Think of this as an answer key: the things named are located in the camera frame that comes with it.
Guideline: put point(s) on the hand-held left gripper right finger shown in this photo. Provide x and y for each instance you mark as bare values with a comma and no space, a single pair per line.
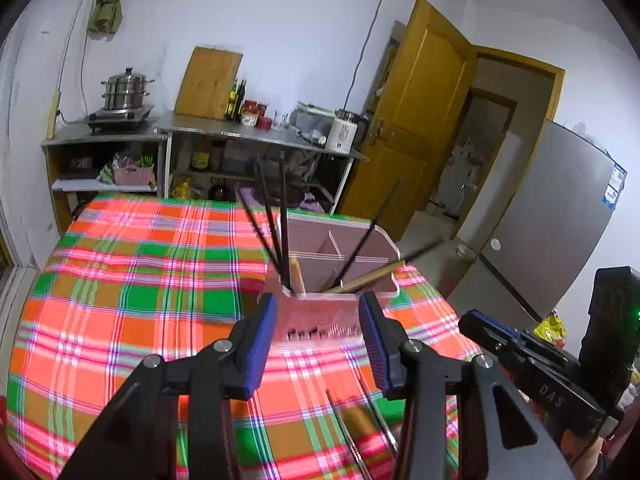
372,340

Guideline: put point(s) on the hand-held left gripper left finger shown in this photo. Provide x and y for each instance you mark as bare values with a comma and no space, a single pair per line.
262,340

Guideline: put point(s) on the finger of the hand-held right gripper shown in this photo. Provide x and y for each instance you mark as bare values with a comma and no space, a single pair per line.
550,392
492,325

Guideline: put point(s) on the pink plastic utensil basket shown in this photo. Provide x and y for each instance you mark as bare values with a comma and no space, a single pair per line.
320,257

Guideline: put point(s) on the person's right forearm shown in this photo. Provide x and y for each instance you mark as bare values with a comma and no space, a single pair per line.
595,460

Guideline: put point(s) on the yellow snack packet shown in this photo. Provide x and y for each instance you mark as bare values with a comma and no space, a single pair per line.
550,329

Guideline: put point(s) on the grey fridge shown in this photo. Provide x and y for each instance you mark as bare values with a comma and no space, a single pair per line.
545,220

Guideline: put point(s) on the plaid tablecloth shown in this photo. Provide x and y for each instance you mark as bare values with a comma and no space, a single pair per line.
140,270

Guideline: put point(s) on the purple cloth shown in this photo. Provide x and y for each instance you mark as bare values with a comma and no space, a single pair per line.
311,203

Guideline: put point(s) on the yellow bag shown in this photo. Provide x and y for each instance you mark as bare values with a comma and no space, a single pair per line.
181,187

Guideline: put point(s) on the amber oil bottle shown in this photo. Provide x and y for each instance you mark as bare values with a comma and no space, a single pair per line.
200,156

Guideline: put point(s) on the white electric kettle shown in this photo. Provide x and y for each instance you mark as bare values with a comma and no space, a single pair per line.
341,132

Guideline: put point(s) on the small pink basket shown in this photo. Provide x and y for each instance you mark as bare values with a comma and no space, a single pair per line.
132,175

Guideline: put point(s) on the steel kitchen table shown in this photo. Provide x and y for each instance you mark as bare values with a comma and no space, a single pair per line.
235,129

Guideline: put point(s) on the wooden door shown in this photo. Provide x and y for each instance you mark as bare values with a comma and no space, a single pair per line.
410,125

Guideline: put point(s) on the grey kitchen appliance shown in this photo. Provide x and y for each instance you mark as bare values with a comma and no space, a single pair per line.
312,119

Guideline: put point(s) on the wooden cutting board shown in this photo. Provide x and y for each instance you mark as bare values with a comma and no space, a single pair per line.
210,82

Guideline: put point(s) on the gas stove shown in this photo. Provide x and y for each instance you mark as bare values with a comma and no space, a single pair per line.
120,119

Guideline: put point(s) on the steel steamer pot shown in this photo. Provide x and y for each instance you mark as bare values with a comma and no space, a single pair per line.
127,90

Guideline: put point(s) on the yellow wall pipe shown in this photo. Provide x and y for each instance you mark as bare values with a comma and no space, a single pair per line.
52,115

